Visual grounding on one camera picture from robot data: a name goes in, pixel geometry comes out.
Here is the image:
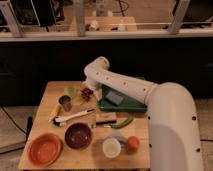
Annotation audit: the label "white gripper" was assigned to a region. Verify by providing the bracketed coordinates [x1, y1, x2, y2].
[83, 78, 102, 101]

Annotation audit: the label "dark red grapes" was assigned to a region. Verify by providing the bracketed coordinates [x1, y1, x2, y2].
[81, 88, 94, 102]

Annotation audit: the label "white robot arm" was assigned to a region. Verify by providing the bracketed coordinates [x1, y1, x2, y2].
[84, 56, 204, 171]

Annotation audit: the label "dark maroon bowl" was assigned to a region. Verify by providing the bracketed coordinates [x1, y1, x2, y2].
[64, 122, 92, 149]

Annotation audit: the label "orange red bowl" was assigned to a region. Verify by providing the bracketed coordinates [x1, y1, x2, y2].
[27, 133, 62, 168]

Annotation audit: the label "grey blue sponge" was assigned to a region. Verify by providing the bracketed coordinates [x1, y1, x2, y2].
[105, 91, 123, 105]

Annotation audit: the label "green plastic tray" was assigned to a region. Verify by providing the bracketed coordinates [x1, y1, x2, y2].
[97, 85, 147, 113]

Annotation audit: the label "wooden block brush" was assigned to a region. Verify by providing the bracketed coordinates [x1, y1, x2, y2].
[95, 112, 117, 124]

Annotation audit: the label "light green cup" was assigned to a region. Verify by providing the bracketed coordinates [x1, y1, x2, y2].
[64, 86, 77, 98]

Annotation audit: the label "metal cup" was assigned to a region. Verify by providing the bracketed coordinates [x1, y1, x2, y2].
[58, 95, 72, 112]

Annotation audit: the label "grey blue cloth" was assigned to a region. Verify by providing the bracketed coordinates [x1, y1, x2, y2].
[108, 130, 127, 145]

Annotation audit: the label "yellow corn cob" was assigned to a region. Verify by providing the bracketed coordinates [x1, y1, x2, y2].
[49, 104, 61, 122]

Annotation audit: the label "white cup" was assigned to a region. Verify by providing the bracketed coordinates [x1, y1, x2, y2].
[102, 138, 121, 159]

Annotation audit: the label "orange fruit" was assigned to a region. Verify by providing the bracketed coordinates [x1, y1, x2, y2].
[127, 136, 140, 152]

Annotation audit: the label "white handled brush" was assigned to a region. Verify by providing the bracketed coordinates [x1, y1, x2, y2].
[53, 109, 94, 125]

